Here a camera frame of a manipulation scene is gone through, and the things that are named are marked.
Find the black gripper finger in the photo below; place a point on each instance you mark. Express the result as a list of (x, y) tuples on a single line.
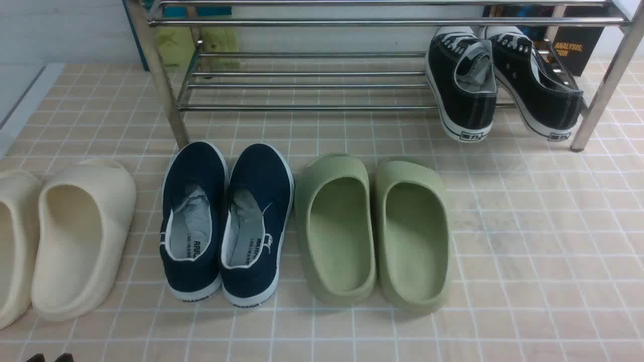
[(65, 357)]

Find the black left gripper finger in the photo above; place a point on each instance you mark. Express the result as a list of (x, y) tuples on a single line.
[(36, 358)]

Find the navy slip-on shoe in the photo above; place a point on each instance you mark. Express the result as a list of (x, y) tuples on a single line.
[(259, 201), (190, 236)]

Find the silver metal shoe rack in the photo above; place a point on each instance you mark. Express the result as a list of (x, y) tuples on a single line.
[(145, 20)]

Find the cream foam slide right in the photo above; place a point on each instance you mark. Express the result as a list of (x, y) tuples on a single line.
[(85, 213)]

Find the cream foam slide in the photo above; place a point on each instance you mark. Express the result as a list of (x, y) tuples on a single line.
[(85, 213), (20, 235)]

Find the cream foam slide left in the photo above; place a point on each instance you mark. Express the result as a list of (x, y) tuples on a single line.
[(20, 235)]

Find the green foam slide left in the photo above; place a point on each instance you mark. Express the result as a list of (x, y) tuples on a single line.
[(334, 229)]

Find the green foam slide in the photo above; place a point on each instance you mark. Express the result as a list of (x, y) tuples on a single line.
[(334, 229), (412, 227)]

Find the teal and green box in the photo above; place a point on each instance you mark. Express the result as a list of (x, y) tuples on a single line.
[(176, 45)]

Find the green foam slide right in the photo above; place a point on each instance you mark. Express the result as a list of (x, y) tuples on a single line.
[(412, 227)]

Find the black canvas sneaker left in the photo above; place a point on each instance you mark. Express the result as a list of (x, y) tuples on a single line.
[(460, 73)]

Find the black canvas sneaker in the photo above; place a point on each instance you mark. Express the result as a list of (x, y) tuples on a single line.
[(460, 73), (548, 106)]

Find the black canvas sneaker right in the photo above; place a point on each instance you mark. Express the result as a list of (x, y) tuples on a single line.
[(548, 106)]

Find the black book orange text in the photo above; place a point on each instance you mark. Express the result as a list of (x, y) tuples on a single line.
[(573, 45)]

